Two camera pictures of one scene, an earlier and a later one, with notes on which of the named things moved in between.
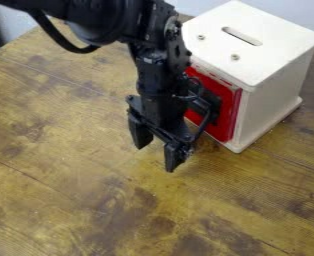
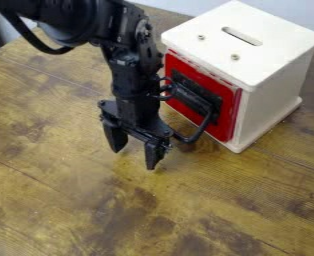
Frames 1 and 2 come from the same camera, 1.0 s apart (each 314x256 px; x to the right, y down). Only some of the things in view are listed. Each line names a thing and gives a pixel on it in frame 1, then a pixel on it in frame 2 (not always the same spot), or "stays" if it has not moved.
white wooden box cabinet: x=259 y=50 stays
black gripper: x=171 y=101 -> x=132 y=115
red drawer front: x=231 y=103 stays
